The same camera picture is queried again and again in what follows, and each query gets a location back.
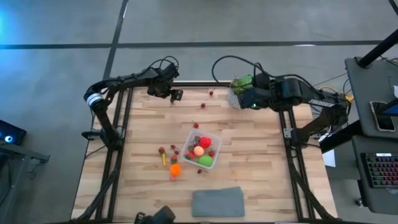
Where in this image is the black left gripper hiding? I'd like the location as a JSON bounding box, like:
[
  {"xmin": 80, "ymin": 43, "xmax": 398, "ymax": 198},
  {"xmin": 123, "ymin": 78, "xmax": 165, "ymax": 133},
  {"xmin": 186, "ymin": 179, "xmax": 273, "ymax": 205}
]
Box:
[{"xmin": 147, "ymin": 63, "xmax": 184, "ymax": 104}]

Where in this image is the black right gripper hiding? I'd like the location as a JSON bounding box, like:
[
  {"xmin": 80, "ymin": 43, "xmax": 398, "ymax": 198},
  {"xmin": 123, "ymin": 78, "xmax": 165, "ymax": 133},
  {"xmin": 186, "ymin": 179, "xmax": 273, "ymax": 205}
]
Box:
[{"xmin": 238, "ymin": 72, "xmax": 275, "ymax": 110}]

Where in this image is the large red toy fruit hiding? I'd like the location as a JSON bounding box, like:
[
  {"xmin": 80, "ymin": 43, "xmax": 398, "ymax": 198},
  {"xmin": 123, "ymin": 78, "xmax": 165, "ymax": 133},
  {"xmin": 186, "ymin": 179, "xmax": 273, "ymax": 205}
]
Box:
[{"xmin": 198, "ymin": 136, "xmax": 213, "ymax": 149}]

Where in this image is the clear plastic tupperware container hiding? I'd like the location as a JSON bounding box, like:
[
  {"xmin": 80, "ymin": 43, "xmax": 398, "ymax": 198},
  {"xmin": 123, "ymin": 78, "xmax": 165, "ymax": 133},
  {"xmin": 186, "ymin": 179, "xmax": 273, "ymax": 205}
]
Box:
[{"xmin": 180, "ymin": 128, "xmax": 223, "ymax": 170}]

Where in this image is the green toy lime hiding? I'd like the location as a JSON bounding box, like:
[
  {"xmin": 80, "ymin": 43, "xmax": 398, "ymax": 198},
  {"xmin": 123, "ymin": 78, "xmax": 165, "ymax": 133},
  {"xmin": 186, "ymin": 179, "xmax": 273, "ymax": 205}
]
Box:
[{"xmin": 197, "ymin": 155, "xmax": 214, "ymax": 167}]

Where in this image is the orange toy pumpkin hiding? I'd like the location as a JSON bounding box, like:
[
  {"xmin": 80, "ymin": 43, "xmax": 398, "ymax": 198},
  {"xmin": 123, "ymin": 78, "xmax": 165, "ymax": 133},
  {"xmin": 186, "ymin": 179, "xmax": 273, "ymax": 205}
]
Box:
[{"xmin": 169, "ymin": 163, "xmax": 182, "ymax": 177}]

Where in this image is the succulent in patterned white pot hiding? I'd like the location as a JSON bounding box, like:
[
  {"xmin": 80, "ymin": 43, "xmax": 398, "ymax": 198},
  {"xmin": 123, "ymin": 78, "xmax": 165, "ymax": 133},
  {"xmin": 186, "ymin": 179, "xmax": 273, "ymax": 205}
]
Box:
[{"xmin": 228, "ymin": 74, "xmax": 254, "ymax": 110}]

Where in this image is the black diagonal desk bar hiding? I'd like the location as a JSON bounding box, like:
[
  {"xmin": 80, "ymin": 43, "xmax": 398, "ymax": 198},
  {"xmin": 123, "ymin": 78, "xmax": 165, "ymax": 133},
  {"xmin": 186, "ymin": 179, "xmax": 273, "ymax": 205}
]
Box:
[{"xmin": 319, "ymin": 119, "xmax": 363, "ymax": 154}]

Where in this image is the white paper sheet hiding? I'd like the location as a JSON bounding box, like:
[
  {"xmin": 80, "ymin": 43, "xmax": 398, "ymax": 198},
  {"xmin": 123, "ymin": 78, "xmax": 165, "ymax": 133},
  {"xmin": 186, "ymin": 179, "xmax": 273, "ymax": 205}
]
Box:
[{"xmin": 322, "ymin": 149, "xmax": 337, "ymax": 168}]

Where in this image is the grey side desk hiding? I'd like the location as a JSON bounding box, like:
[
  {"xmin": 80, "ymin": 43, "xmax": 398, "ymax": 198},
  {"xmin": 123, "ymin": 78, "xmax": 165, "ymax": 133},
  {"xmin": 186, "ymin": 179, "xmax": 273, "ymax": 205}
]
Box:
[{"xmin": 345, "ymin": 57, "xmax": 398, "ymax": 139}]

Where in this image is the grey folded cloth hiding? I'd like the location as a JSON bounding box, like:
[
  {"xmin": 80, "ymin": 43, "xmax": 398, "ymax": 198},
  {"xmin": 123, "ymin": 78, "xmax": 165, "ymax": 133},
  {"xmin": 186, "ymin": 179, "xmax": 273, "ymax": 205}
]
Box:
[{"xmin": 192, "ymin": 186, "xmax": 246, "ymax": 218}]

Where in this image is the unidentified black object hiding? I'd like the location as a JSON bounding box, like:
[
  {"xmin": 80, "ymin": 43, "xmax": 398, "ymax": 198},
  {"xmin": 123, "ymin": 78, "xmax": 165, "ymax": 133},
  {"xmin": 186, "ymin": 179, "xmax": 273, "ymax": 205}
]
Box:
[{"xmin": 134, "ymin": 205, "xmax": 177, "ymax": 224}]

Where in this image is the black smartphone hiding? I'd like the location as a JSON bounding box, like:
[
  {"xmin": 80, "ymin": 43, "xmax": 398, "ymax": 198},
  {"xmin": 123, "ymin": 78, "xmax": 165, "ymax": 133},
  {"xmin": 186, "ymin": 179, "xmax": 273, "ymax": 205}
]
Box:
[{"xmin": 369, "ymin": 100, "xmax": 397, "ymax": 133}]

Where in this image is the black round pole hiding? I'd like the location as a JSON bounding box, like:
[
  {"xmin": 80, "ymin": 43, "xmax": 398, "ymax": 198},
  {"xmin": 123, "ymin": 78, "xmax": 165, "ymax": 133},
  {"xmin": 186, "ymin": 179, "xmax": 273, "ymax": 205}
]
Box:
[{"xmin": 356, "ymin": 29, "xmax": 398, "ymax": 69}]

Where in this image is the blue tablet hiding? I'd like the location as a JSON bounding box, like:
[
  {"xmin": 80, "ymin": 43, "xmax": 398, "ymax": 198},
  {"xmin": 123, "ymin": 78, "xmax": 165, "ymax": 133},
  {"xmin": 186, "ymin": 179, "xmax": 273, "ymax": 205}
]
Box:
[{"xmin": 383, "ymin": 98, "xmax": 398, "ymax": 117}]

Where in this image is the black backlit keyboard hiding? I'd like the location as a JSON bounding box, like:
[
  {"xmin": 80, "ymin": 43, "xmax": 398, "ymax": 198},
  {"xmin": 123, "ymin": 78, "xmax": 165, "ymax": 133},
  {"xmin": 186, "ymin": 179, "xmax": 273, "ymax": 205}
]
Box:
[{"xmin": 360, "ymin": 152, "xmax": 398, "ymax": 189}]

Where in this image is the grey keyboard desk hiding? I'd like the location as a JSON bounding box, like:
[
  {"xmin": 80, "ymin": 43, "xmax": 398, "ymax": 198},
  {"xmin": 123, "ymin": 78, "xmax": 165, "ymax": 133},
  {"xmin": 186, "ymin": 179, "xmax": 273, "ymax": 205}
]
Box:
[{"xmin": 351, "ymin": 135, "xmax": 398, "ymax": 216}]

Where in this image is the black device blue light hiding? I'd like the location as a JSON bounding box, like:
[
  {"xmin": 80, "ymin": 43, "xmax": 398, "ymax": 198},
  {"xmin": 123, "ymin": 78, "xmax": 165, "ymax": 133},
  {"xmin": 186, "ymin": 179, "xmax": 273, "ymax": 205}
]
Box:
[{"xmin": 0, "ymin": 119, "xmax": 27, "ymax": 146}]

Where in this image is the black aluminium table frame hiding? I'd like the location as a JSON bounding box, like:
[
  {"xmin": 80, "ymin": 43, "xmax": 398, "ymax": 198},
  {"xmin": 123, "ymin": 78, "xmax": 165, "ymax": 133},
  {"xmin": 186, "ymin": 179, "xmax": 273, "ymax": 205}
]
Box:
[{"xmin": 73, "ymin": 74, "xmax": 338, "ymax": 224}]

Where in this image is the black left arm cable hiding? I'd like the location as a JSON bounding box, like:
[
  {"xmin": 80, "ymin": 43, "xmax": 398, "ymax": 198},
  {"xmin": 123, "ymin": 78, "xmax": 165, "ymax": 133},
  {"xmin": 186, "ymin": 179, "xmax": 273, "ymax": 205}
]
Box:
[{"xmin": 149, "ymin": 55, "xmax": 180, "ymax": 78}]

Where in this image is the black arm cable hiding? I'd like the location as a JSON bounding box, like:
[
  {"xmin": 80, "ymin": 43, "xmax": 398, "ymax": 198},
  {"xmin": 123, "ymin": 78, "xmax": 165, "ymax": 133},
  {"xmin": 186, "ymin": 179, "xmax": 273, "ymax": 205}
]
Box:
[
  {"xmin": 149, "ymin": 55, "xmax": 180, "ymax": 78},
  {"xmin": 211, "ymin": 55, "xmax": 315, "ymax": 94}
]

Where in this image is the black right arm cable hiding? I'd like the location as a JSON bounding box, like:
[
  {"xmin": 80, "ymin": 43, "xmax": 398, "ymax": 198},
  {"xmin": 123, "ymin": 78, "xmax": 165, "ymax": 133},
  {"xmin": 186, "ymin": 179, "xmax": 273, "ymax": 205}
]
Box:
[{"xmin": 211, "ymin": 55, "xmax": 315, "ymax": 94}]

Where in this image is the yellow cable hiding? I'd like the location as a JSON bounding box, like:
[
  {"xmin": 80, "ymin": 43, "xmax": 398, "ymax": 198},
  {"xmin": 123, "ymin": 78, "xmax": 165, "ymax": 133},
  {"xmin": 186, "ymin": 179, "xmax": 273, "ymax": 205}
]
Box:
[{"xmin": 318, "ymin": 85, "xmax": 354, "ymax": 105}]

